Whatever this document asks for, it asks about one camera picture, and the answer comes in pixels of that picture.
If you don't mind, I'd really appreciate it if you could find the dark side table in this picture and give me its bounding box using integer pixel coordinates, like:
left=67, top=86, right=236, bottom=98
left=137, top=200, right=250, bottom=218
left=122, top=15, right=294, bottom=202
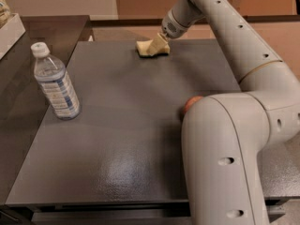
left=0, top=15, right=93, bottom=207

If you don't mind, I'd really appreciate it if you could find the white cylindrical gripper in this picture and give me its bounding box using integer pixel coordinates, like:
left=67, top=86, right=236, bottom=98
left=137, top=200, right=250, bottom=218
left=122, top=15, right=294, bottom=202
left=146, top=10, right=188, bottom=56

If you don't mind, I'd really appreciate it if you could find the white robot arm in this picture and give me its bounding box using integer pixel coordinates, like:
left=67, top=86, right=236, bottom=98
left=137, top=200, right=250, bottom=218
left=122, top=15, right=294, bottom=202
left=167, top=0, right=300, bottom=225

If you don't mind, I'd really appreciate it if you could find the red apple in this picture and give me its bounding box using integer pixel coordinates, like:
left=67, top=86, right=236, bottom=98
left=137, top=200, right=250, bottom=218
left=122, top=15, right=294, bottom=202
left=183, top=96, right=203, bottom=114

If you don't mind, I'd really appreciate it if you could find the yellow sponge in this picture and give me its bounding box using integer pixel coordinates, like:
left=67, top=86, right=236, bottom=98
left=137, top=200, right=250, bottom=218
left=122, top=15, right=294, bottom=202
left=136, top=39, right=170, bottom=57

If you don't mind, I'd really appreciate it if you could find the clear plastic water bottle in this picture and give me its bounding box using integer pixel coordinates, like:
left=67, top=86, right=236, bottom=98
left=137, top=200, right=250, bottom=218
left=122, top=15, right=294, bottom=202
left=31, top=42, right=80, bottom=120

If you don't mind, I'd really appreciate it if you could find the white box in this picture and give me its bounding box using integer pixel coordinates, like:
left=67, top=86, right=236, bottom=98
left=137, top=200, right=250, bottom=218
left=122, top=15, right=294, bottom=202
left=0, top=13, right=25, bottom=60

